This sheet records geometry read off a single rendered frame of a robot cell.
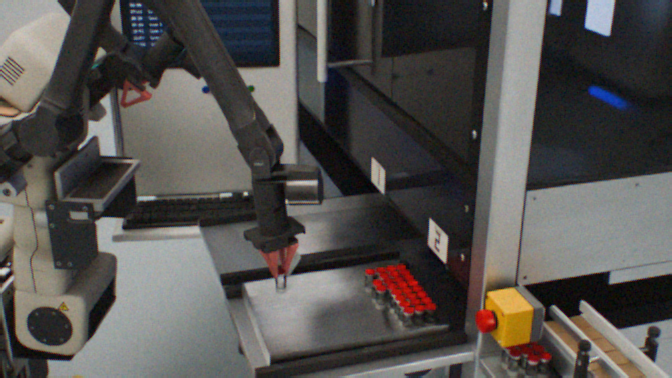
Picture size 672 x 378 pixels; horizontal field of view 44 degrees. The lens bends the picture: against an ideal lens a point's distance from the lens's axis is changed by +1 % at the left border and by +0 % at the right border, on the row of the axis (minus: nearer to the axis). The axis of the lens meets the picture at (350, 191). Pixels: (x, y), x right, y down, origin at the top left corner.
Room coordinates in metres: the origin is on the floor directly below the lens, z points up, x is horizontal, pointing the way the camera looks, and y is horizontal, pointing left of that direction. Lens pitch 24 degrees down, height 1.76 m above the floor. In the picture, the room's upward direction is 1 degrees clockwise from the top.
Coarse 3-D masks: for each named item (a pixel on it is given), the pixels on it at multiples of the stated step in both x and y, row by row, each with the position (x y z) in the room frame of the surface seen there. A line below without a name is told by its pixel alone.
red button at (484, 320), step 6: (480, 312) 1.18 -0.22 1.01; (486, 312) 1.18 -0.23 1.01; (480, 318) 1.17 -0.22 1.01; (486, 318) 1.17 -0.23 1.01; (492, 318) 1.17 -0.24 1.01; (480, 324) 1.17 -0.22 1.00; (486, 324) 1.16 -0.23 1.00; (492, 324) 1.16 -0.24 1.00; (480, 330) 1.17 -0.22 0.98; (486, 330) 1.16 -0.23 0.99; (492, 330) 1.17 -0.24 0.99
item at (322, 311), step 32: (256, 288) 1.44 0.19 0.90; (288, 288) 1.46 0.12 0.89; (320, 288) 1.47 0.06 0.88; (352, 288) 1.47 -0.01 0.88; (256, 320) 1.30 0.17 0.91; (288, 320) 1.35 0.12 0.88; (320, 320) 1.35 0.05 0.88; (352, 320) 1.35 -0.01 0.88; (384, 320) 1.35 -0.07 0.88; (288, 352) 1.20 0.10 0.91; (320, 352) 1.21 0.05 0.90
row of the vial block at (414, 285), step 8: (400, 264) 1.49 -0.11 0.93; (400, 272) 1.46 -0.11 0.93; (408, 272) 1.46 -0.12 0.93; (408, 280) 1.43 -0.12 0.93; (416, 288) 1.40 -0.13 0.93; (416, 296) 1.37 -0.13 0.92; (424, 296) 1.37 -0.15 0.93; (424, 304) 1.35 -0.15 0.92; (432, 304) 1.34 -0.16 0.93; (432, 312) 1.33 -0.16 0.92; (432, 320) 1.32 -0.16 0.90
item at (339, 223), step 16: (288, 208) 1.81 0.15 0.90; (304, 208) 1.82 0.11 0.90; (320, 208) 1.83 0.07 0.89; (336, 208) 1.85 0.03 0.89; (352, 208) 1.86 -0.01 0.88; (368, 208) 1.86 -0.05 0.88; (384, 208) 1.86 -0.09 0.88; (304, 224) 1.76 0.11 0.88; (320, 224) 1.77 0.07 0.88; (336, 224) 1.77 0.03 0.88; (352, 224) 1.77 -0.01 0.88; (368, 224) 1.77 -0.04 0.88; (384, 224) 1.77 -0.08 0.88; (400, 224) 1.77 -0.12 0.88; (304, 240) 1.68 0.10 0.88; (320, 240) 1.68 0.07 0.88; (336, 240) 1.68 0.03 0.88; (352, 240) 1.69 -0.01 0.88; (368, 240) 1.69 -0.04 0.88; (384, 240) 1.69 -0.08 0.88; (400, 240) 1.63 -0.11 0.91; (416, 240) 1.64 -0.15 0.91; (304, 256) 1.56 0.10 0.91; (320, 256) 1.57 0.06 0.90; (336, 256) 1.58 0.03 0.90
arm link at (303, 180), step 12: (252, 156) 1.34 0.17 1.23; (264, 156) 1.34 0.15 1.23; (252, 168) 1.34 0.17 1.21; (264, 168) 1.33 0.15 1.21; (276, 168) 1.36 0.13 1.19; (288, 168) 1.36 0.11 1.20; (300, 168) 1.36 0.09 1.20; (312, 168) 1.36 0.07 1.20; (288, 180) 1.35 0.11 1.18; (300, 180) 1.34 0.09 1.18; (312, 180) 1.34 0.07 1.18; (288, 192) 1.33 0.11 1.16; (300, 192) 1.33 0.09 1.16; (312, 192) 1.33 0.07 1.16; (300, 204) 1.34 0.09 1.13; (312, 204) 1.34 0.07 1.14
